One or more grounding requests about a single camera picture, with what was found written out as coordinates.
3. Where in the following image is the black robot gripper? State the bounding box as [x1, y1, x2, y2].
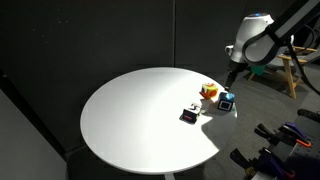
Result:
[224, 60, 250, 92]

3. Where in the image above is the blue square toy cube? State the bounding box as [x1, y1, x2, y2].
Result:
[217, 91, 237, 113]

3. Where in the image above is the orange square toy cube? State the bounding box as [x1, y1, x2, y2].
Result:
[199, 82, 220, 100]

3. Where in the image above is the black checkered square toy cube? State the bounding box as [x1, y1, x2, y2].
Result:
[182, 102, 203, 125]

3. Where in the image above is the teal wrist mounted box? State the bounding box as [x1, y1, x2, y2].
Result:
[250, 64, 267, 76]

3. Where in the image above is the purple black spring clamp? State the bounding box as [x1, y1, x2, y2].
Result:
[229, 147, 298, 180]
[254, 121, 313, 149]

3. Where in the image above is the perforated metal board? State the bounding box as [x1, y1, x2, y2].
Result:
[286, 139, 320, 180]

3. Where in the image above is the black cylindrical handle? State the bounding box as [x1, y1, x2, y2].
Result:
[297, 108, 320, 124]

